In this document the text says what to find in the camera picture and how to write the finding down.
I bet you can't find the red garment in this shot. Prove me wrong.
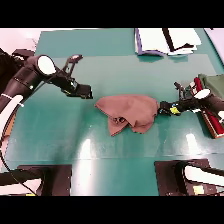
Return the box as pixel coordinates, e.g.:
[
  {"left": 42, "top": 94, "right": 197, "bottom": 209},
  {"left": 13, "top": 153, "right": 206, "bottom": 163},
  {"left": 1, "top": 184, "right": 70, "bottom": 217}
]
[{"left": 189, "top": 76, "right": 224, "bottom": 140}]

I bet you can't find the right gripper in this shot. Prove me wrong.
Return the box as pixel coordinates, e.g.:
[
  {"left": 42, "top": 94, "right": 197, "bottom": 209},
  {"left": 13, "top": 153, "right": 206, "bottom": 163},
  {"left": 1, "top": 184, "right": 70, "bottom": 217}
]
[{"left": 157, "top": 100, "right": 183, "bottom": 117}]

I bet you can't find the black cable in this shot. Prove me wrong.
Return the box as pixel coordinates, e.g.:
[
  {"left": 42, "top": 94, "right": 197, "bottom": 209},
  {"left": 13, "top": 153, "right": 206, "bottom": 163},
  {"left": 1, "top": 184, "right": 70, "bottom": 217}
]
[{"left": 0, "top": 109, "right": 38, "bottom": 197}]

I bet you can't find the purple garment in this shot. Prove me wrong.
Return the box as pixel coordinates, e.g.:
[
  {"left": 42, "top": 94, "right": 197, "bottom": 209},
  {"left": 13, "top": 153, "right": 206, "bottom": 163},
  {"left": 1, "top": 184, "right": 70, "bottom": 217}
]
[{"left": 134, "top": 29, "right": 167, "bottom": 57}]

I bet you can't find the brown T-shirt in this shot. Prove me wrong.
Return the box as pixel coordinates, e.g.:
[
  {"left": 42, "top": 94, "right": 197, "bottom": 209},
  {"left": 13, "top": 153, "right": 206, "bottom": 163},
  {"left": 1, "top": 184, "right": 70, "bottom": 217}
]
[{"left": 94, "top": 94, "right": 160, "bottom": 137}]

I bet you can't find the white garment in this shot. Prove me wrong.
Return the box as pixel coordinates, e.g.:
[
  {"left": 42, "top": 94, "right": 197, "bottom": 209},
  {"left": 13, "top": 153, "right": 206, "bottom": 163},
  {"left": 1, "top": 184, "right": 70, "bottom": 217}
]
[{"left": 134, "top": 27, "right": 203, "bottom": 56}]

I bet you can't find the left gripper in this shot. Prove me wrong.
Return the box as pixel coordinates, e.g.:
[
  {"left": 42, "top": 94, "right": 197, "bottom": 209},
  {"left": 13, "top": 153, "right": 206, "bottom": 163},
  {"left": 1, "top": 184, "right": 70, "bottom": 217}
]
[{"left": 61, "top": 77, "right": 94, "bottom": 100}]

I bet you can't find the green garment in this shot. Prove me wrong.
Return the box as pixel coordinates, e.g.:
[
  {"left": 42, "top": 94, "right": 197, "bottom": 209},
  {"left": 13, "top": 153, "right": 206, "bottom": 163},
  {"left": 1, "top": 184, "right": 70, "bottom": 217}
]
[{"left": 197, "top": 73, "right": 224, "bottom": 101}]

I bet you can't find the black garment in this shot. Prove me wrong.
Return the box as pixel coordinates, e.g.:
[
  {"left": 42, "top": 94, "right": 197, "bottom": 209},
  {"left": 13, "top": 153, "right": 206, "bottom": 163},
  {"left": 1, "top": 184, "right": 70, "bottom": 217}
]
[{"left": 161, "top": 27, "right": 196, "bottom": 53}]

